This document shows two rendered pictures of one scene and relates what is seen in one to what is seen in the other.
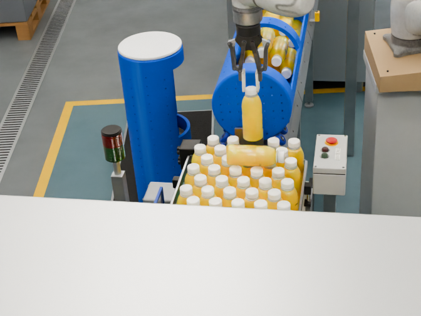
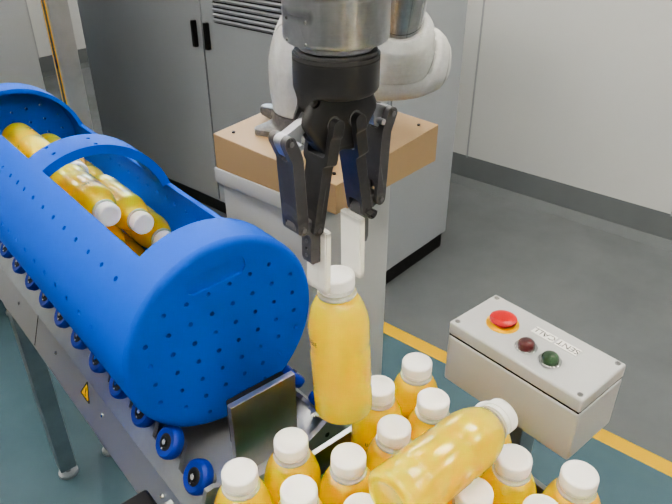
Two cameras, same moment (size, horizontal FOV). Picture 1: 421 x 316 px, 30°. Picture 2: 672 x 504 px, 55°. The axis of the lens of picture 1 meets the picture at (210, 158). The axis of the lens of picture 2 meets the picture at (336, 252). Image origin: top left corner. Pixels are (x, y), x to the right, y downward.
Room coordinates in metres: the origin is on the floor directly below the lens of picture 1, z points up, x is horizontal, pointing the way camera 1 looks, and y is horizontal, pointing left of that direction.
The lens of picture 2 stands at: (1.89, 0.30, 1.63)
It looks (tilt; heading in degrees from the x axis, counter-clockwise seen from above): 31 degrees down; 307
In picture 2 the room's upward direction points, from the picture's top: straight up
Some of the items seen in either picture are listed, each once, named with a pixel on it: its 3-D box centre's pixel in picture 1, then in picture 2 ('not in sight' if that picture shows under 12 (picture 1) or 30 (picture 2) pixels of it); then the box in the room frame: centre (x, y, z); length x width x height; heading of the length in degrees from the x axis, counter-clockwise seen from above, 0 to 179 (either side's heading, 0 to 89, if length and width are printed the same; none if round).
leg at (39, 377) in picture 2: not in sight; (45, 398); (3.38, -0.30, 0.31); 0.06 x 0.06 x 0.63; 78
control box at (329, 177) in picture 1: (330, 163); (528, 370); (2.08, -0.38, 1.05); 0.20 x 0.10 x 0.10; 168
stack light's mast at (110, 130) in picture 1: (114, 152); not in sight; (2.05, 0.29, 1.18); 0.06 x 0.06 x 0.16
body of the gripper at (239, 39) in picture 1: (248, 35); (336, 98); (2.22, -0.15, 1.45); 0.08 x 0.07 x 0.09; 78
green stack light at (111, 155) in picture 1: (114, 150); not in sight; (2.05, 0.29, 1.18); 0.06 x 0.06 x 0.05
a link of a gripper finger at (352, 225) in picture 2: (257, 80); (352, 243); (2.22, -0.17, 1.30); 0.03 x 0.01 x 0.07; 168
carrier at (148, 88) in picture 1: (160, 133); not in sight; (3.13, 0.22, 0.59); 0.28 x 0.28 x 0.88
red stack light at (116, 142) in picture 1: (112, 137); not in sight; (2.05, 0.29, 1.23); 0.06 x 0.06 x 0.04
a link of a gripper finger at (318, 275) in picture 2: (243, 80); (318, 258); (2.23, -0.12, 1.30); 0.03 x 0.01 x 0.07; 168
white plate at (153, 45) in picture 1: (150, 45); not in sight; (3.13, 0.22, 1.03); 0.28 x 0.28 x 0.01
